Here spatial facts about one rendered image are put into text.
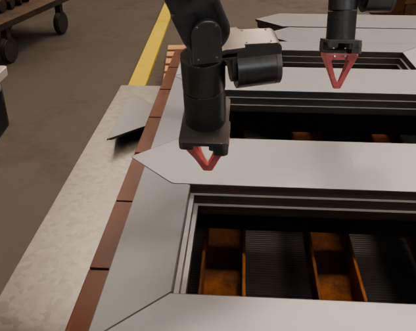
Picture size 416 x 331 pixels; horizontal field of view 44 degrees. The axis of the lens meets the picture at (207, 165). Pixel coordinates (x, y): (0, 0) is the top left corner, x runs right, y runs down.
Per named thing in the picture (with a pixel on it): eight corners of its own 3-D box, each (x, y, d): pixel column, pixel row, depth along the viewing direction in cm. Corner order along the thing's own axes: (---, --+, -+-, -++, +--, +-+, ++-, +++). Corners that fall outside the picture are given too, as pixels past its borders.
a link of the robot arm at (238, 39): (180, -13, 63) (190, 23, 57) (272, -23, 65) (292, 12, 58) (186, 69, 72) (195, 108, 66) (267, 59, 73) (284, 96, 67)
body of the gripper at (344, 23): (349, 46, 110) (353, 10, 108) (361, 50, 100) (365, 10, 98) (319, 46, 110) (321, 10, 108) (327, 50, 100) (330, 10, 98)
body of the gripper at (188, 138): (231, 107, 77) (231, 65, 72) (226, 154, 70) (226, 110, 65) (187, 106, 78) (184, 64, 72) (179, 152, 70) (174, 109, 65)
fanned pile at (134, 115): (171, 97, 172) (171, 86, 170) (153, 154, 138) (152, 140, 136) (135, 96, 173) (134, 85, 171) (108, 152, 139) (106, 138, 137)
